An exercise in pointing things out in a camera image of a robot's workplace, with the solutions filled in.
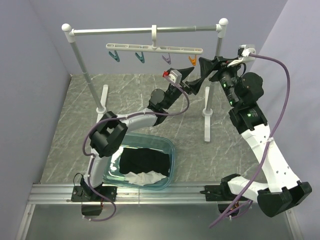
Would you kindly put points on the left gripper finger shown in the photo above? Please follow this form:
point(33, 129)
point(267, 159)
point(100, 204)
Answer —
point(193, 87)
point(185, 72)

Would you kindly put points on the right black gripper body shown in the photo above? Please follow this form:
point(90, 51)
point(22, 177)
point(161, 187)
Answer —
point(226, 75)

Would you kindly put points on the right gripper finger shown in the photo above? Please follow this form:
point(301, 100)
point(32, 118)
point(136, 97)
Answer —
point(220, 59)
point(206, 67)

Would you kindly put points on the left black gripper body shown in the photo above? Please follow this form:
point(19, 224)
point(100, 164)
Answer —
point(175, 94)

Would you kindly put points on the orange clothespin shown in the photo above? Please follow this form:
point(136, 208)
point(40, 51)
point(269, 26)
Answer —
point(193, 60)

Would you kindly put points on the white plastic clip hanger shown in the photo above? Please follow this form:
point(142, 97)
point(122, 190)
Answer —
point(154, 48)

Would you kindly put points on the black underwear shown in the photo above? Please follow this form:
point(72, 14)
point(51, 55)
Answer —
point(144, 160)

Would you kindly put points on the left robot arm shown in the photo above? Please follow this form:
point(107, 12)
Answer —
point(107, 135)

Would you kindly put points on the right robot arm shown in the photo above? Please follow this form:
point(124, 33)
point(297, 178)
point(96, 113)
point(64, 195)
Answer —
point(283, 189)

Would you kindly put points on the purple clothespin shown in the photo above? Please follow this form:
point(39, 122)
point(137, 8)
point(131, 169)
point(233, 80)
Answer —
point(167, 59)

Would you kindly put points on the teal clothespin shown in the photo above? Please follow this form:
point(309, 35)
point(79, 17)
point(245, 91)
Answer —
point(114, 54)
point(140, 57)

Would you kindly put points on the teal clothespin far left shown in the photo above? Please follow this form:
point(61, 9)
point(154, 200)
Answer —
point(114, 54)

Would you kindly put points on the translucent teal plastic basin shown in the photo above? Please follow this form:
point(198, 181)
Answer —
point(111, 173)

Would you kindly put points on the white cloth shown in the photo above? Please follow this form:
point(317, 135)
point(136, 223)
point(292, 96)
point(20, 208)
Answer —
point(143, 178)

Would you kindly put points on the white metal drying rack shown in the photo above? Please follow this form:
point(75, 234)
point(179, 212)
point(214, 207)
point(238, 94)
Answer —
point(71, 34)

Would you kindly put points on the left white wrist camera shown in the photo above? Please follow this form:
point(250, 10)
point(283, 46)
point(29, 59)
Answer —
point(173, 75)

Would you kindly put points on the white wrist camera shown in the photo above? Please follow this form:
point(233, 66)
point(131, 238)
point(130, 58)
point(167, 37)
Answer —
point(173, 75)
point(243, 55)

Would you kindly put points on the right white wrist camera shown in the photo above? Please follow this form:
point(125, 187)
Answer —
point(243, 55)

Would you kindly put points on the aluminium mounting rail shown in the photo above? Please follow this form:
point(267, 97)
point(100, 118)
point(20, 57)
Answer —
point(176, 193)

